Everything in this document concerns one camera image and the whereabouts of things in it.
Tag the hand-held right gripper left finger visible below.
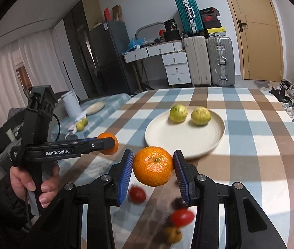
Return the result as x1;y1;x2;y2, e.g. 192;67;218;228
25;149;135;249

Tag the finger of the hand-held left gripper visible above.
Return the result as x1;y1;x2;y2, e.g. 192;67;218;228
79;137;115;155

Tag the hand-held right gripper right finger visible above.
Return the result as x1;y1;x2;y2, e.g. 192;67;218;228
173;150;289;249

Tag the orange tangerine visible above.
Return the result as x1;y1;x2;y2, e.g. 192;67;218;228
133;146;175;187
97;132;119;155

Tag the red cherry tomato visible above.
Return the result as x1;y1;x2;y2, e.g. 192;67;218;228
170;209;195;227
128;185;146;204

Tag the dark purple round fruit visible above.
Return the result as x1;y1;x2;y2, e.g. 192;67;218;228
172;198;189;210

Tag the large beige round plate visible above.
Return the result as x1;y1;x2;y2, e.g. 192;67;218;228
145;106;226;160

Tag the small yellow-brown fruit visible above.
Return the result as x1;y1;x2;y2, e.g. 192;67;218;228
163;227;183;244

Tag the person's left forearm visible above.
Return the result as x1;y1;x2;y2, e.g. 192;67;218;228
0;175;37;249

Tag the person's left hand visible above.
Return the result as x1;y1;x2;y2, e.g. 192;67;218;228
10;162;61;209

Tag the small white object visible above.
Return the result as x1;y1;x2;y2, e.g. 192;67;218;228
65;123;79;138

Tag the small beige plate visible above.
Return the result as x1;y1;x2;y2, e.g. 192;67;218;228
84;102;106;115

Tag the white kettle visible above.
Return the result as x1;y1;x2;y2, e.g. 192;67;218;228
60;90;81;117

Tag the light blue patterned tablecloth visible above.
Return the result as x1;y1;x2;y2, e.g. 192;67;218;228
49;93;132;166

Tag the yellow-green guava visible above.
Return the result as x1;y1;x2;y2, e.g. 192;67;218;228
191;107;212;126
169;104;188;123

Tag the white curtain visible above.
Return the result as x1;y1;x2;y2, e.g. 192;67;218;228
0;30;68;135

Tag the black refrigerator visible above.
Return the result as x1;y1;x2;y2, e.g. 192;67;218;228
89;20;138;96

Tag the dark wardrobe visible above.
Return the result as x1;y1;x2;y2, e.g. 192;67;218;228
63;0;103;100

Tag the blue plastic bag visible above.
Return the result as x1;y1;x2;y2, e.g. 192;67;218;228
128;38;149;51

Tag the white desk with drawers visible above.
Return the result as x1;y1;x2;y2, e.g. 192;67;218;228
123;40;191;94

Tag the beige suitcase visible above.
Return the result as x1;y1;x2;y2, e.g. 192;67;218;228
183;36;212;87

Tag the silver suitcase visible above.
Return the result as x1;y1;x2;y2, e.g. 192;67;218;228
206;36;236;88

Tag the grey door mat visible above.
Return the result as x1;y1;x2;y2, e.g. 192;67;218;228
254;79;276;90

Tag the pile of shoes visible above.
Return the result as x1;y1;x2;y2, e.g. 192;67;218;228
269;79;294;129

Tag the brown cardboard box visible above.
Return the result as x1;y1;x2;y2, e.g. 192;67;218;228
111;5;123;22

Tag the black printed box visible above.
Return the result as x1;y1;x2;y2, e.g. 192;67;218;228
164;19;177;32

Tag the wooden door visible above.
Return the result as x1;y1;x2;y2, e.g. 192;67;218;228
218;0;285;81

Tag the plain black shoe box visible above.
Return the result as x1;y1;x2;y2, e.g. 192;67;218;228
203;21;225;31

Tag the teal suitcase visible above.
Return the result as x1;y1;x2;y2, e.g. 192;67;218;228
175;0;205;35

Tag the red black shoe box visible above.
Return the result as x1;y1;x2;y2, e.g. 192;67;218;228
201;14;219;23

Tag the black flat shoe box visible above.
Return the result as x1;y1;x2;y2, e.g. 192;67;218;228
199;7;219;16

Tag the black cable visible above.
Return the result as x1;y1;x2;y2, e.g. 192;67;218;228
52;114;61;141

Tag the grey curved frame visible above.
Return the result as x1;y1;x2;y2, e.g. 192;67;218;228
135;22;165;42

